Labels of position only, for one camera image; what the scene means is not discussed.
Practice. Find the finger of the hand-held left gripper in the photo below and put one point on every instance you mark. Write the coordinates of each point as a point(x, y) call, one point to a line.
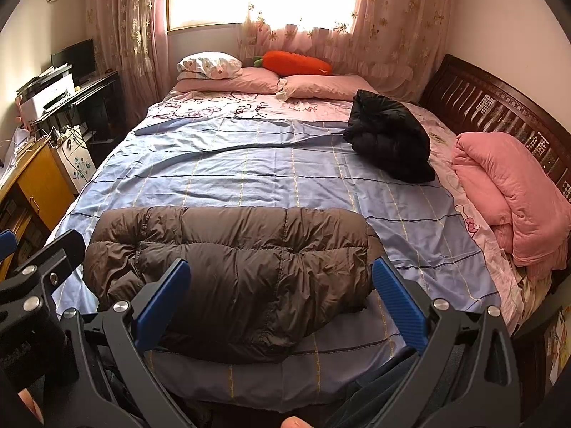
point(6, 244)
point(53, 258)

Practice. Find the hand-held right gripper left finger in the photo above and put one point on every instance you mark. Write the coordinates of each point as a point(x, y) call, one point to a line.
point(163, 307)

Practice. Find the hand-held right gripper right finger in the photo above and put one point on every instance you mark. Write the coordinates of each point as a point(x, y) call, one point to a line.
point(399, 307)

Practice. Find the brown puffer jacket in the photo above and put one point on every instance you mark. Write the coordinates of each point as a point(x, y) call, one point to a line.
point(250, 267)

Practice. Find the person's left hand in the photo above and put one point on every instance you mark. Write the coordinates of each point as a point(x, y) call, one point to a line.
point(31, 410)

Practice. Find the person's right hand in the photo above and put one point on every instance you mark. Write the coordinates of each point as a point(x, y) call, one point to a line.
point(293, 423)

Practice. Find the yellow wooden cabinet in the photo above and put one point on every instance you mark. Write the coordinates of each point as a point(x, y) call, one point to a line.
point(44, 178)

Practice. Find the white cabinet with floral sticker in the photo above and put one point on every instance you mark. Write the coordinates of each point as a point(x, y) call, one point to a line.
point(80, 165)

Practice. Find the white power strip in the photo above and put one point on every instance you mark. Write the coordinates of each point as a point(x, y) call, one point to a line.
point(62, 136)

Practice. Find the white printer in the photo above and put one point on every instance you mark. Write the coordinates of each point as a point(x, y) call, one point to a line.
point(49, 93)

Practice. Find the pink quilt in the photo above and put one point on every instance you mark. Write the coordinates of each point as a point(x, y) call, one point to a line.
point(504, 187)

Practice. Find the colourful printed paper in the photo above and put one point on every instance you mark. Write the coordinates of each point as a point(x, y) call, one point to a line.
point(557, 343)

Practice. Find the blue checked bed sheet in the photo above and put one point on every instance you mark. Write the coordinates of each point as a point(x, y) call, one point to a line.
point(267, 174)

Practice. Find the black computer desk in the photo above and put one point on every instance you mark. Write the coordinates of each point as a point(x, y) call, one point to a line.
point(105, 93)

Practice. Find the black puffer jacket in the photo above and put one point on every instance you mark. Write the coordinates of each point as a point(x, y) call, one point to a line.
point(388, 133)

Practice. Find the black computer monitor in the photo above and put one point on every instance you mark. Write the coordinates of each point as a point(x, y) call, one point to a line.
point(76, 58)

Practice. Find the pink pillow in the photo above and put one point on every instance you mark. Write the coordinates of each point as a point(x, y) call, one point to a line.
point(232, 82)
point(321, 87)

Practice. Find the white floral pillow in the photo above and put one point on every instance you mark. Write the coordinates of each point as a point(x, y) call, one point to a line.
point(207, 64)

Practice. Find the orange carrot plush pillow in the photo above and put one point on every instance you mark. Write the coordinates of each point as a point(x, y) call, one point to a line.
point(294, 62)

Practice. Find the pink floral ruffled curtain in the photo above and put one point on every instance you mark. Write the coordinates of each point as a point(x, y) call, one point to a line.
point(401, 31)

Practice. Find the dark wooden bed frame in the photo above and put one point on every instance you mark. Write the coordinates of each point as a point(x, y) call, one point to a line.
point(490, 98)

